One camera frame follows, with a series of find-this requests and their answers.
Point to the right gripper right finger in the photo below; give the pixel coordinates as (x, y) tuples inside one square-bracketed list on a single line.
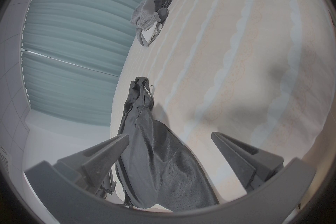
[(244, 162)]

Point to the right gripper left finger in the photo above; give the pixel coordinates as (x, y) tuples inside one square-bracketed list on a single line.
[(97, 162)]

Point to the black T-shirt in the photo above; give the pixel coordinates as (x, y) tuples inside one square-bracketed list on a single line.
[(157, 160)]

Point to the bed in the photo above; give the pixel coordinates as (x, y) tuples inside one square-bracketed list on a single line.
[(236, 47)]

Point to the pile of clothes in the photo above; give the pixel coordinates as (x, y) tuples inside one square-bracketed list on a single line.
[(149, 15)]

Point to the blue-green curtain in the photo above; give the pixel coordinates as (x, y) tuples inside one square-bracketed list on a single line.
[(70, 89), (78, 13)]

